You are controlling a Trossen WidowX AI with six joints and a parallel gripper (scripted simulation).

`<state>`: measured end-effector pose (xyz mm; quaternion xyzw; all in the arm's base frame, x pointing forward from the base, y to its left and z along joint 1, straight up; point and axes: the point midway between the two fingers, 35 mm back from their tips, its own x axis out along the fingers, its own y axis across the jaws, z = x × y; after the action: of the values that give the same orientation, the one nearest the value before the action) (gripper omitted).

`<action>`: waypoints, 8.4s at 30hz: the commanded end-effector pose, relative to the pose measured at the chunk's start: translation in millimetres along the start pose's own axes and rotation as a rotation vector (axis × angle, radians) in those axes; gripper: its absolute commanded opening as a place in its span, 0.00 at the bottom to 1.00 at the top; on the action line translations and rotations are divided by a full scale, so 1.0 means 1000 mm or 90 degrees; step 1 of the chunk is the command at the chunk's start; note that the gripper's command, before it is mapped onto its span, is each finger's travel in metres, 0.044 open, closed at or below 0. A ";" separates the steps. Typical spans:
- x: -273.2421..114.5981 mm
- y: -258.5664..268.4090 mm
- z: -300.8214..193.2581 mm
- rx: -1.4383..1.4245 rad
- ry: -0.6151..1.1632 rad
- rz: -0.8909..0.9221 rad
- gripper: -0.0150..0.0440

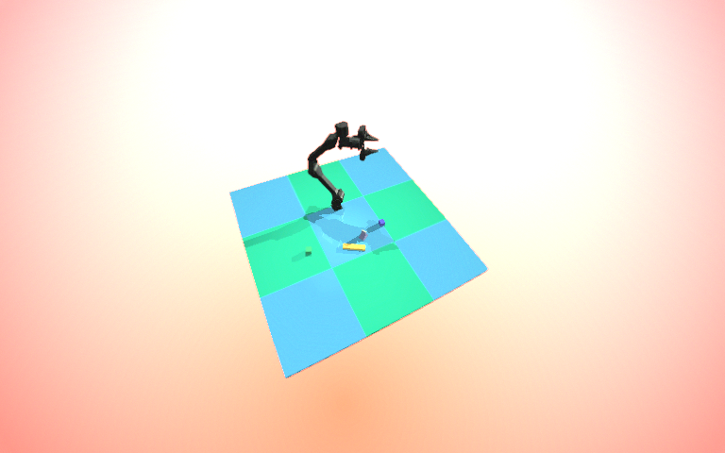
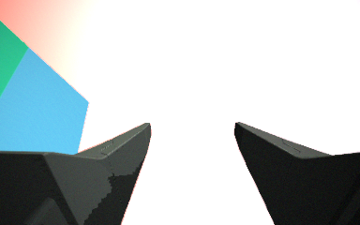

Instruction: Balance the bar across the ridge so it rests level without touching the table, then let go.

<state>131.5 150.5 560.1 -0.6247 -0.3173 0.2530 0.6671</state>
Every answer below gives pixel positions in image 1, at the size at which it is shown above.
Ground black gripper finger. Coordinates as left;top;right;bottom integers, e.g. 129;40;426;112
364;147;379;158
363;129;379;142

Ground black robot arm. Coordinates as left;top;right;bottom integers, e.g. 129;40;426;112
308;122;349;211

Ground yellow bar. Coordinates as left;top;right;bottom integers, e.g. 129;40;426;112
343;243;365;251

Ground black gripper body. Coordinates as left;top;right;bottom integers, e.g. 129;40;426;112
347;126;366;160

